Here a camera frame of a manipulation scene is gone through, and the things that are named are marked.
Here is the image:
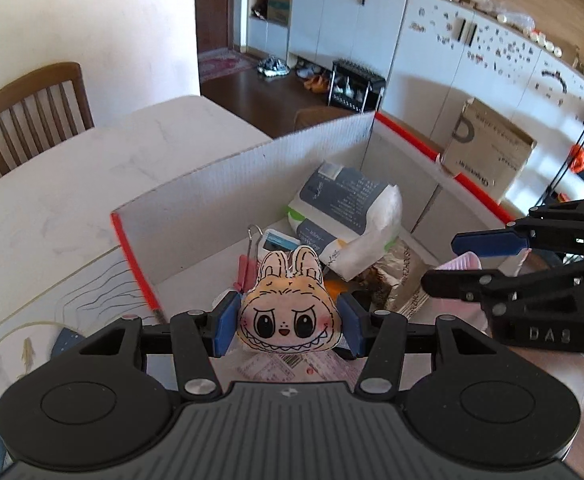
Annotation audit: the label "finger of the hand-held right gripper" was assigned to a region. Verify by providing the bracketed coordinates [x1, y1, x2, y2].
[421, 252, 584, 307]
[450, 197, 584, 260]

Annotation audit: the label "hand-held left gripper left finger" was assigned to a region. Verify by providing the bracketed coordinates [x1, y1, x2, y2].
[74, 291, 243, 401]

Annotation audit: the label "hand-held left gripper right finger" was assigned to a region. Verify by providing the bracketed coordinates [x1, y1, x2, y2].
[338, 291, 502, 398]

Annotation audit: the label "small pink box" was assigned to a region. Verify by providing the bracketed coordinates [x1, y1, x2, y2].
[436, 253, 482, 273]

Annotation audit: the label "pink binder clip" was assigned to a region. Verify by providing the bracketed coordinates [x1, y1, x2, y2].
[236, 224, 265, 293]

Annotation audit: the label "beige monster plush toy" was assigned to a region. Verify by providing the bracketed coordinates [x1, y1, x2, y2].
[236, 244, 347, 357]

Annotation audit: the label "pink printed sachet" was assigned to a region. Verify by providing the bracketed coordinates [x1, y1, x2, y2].
[237, 350, 323, 386]

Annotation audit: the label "small white teal box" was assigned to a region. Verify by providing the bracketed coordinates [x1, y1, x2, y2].
[262, 229, 300, 252]

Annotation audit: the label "red cardboard box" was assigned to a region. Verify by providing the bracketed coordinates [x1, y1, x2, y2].
[110, 111, 535, 326]

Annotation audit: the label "white grey tissue pack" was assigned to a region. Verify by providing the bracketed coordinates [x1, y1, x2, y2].
[287, 160, 403, 281]

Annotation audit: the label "white marble desktop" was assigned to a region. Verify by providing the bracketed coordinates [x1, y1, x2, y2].
[0, 94, 275, 461]

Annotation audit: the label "large printed cardboard box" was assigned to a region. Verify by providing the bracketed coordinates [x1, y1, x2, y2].
[442, 97, 537, 202]

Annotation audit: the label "blue printed table mat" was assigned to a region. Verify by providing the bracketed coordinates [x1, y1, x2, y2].
[0, 245, 163, 466]

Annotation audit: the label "black shoe rack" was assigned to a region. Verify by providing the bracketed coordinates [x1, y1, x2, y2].
[329, 58, 387, 112]

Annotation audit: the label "patterned rug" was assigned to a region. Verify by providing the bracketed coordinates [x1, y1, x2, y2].
[198, 47, 257, 81]

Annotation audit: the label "grey sneakers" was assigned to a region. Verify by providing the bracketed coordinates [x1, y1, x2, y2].
[257, 56, 290, 78]

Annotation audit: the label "brown wooden chair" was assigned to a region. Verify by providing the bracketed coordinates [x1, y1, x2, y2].
[0, 61, 95, 177]

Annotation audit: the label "cardboard box in cabinet nook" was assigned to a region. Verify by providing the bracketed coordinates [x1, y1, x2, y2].
[267, 0, 293, 26]

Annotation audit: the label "dark brown door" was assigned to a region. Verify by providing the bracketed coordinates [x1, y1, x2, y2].
[194, 0, 250, 56]

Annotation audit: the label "pale blue wall cabinet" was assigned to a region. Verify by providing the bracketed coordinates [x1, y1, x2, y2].
[247, 0, 584, 261]

